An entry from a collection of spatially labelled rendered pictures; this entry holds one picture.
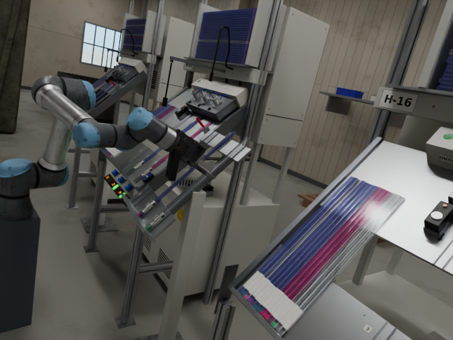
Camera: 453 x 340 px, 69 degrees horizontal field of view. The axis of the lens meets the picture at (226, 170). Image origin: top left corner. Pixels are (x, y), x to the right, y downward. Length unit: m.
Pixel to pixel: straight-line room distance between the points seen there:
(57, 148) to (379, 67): 4.72
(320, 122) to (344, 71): 0.87
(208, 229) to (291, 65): 1.01
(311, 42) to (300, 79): 0.20
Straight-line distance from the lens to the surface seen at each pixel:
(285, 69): 1.90
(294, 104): 2.00
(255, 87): 1.74
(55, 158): 1.60
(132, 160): 1.88
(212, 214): 1.86
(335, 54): 5.91
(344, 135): 5.57
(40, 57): 10.66
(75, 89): 1.43
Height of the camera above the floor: 1.27
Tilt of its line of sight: 14 degrees down
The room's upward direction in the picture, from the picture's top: 13 degrees clockwise
